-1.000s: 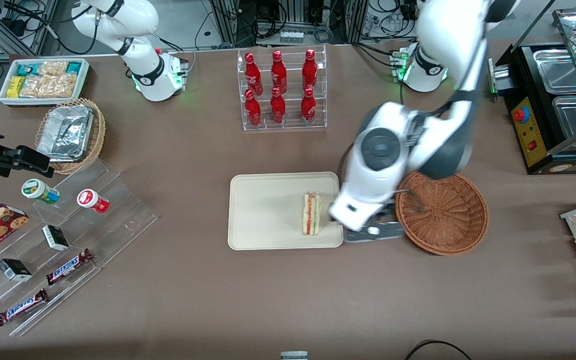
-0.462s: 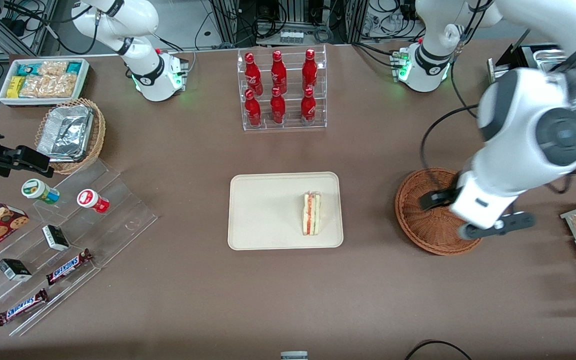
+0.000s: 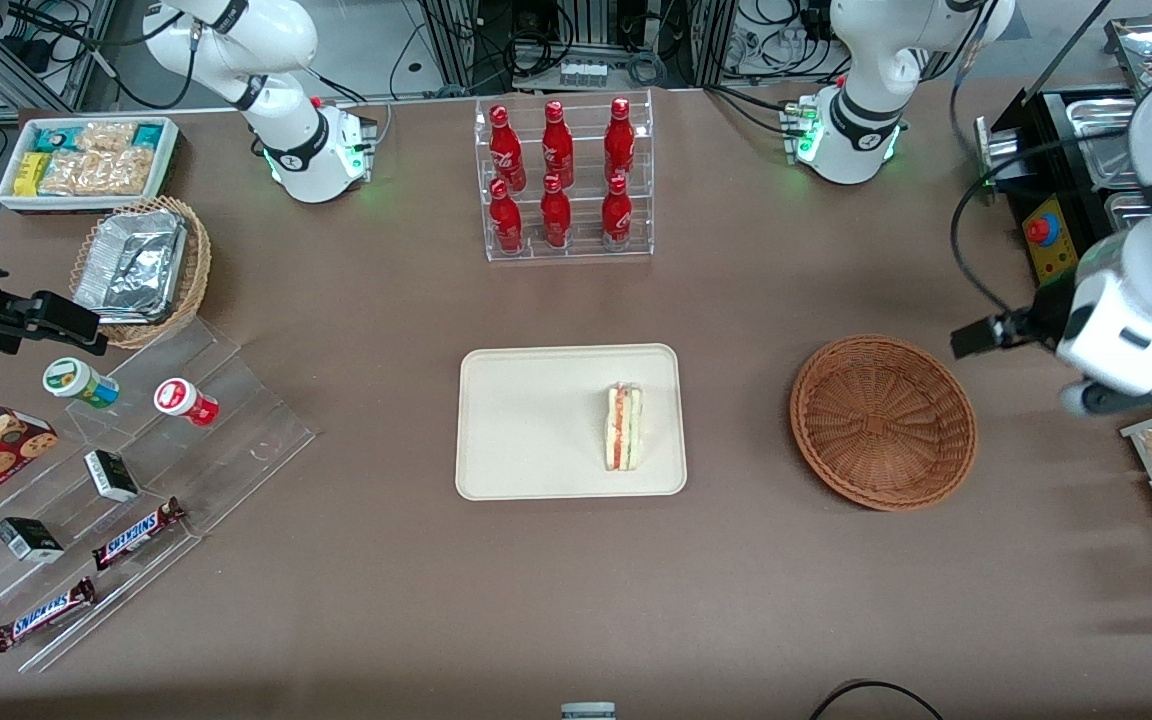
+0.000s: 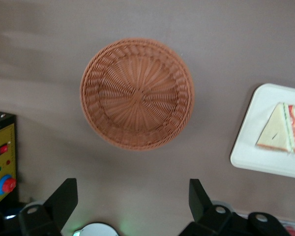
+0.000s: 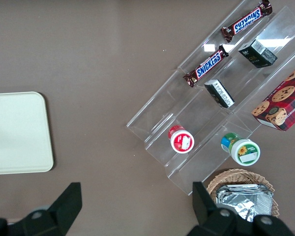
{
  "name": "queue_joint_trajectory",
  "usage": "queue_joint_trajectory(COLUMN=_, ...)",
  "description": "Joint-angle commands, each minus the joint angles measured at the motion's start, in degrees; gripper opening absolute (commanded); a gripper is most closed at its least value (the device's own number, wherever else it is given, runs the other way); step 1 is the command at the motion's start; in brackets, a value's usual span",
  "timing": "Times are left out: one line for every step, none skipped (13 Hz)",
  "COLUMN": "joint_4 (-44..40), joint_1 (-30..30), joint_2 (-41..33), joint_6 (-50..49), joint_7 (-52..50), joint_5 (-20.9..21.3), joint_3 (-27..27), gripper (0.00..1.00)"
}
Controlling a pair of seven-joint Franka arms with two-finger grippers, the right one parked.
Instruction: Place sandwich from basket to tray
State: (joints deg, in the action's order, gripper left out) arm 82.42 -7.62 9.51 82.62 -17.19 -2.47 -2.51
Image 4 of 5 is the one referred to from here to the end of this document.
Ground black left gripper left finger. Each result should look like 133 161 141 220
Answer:
18 177 79 236

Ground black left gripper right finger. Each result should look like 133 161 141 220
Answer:
178 178 234 236

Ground triangle sandwich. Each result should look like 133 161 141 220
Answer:
255 102 295 158

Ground cream rectangular tray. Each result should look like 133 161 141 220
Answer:
230 83 295 180

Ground brown round wicker basket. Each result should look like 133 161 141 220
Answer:
79 37 195 151

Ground black machine yellow control panel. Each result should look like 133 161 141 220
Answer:
0 109 18 210

